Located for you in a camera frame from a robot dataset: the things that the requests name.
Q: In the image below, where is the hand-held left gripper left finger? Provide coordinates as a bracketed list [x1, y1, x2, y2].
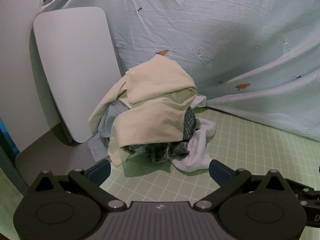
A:
[29, 159, 129, 214]

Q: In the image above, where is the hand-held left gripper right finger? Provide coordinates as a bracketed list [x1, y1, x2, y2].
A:
[194, 159, 292, 214]

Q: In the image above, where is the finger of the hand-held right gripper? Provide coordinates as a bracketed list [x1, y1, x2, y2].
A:
[285, 178, 320, 194]

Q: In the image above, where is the light cream garment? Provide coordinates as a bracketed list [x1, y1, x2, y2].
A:
[88, 54, 198, 167]

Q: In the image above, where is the white garment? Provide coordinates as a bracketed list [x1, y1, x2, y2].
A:
[172, 95, 217, 173]

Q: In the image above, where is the green grid mat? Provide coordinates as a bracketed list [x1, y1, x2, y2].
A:
[99, 106, 320, 205]

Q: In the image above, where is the grey-blue shirt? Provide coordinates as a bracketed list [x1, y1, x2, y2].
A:
[88, 100, 130, 162]

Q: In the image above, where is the dark plaid garment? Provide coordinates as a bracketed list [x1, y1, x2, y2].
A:
[127, 106, 200, 164]

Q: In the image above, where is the dark blue bar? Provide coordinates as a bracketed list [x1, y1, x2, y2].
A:
[0, 120, 29, 195]

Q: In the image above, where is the white rounded board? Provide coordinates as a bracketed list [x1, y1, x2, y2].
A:
[32, 6, 123, 144]

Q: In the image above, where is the carrot print bed sheet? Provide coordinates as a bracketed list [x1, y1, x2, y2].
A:
[40, 0, 320, 142]

